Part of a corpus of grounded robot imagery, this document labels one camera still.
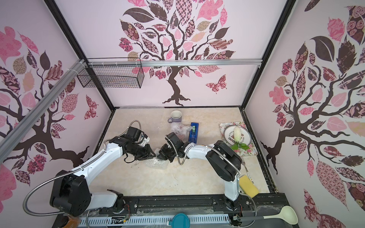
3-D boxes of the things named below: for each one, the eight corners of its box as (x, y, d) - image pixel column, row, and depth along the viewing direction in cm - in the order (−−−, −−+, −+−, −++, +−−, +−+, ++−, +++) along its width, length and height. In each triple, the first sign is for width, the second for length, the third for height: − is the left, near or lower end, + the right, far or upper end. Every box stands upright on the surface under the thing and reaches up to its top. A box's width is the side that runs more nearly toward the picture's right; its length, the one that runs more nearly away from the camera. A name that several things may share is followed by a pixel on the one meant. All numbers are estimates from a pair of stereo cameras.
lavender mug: (168, 124, 111) (167, 118, 105) (169, 116, 116) (168, 110, 110) (181, 124, 111) (181, 118, 105) (181, 116, 116) (181, 110, 110)
